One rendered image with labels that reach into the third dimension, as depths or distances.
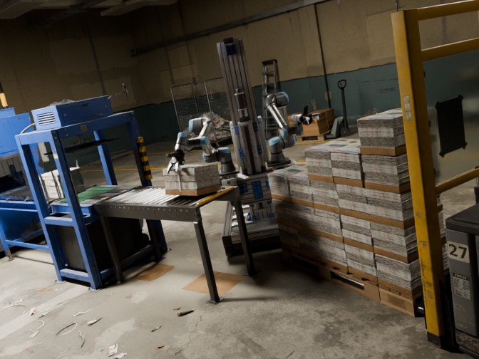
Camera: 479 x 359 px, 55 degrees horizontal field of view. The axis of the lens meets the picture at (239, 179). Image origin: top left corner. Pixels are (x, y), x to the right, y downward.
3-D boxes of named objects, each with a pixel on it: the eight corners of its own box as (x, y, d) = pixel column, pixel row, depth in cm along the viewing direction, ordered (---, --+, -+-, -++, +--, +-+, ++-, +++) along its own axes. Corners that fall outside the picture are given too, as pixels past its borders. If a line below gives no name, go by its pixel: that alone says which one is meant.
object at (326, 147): (340, 139, 367) (339, 137, 367) (366, 139, 343) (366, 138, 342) (304, 150, 350) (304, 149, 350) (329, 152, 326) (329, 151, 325)
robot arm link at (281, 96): (278, 149, 457) (269, 94, 445) (291, 145, 463) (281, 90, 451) (284, 149, 447) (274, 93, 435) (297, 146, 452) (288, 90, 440)
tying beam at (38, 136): (136, 120, 478) (134, 110, 476) (54, 141, 408) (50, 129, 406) (98, 125, 521) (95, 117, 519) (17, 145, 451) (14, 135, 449)
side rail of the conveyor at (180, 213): (202, 220, 358) (199, 205, 356) (197, 222, 354) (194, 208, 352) (100, 214, 443) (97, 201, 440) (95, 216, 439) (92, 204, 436)
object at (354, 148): (368, 139, 343) (368, 138, 342) (398, 140, 318) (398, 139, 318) (330, 152, 326) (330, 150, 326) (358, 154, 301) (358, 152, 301)
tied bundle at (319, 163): (344, 167, 373) (340, 138, 368) (371, 169, 348) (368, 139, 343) (308, 179, 355) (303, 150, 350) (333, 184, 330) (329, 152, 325)
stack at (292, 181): (315, 246, 440) (301, 162, 422) (417, 281, 340) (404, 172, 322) (282, 261, 423) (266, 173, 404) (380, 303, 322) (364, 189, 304)
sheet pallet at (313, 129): (341, 132, 1041) (337, 107, 1029) (323, 141, 980) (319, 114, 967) (295, 136, 1117) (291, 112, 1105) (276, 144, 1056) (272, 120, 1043)
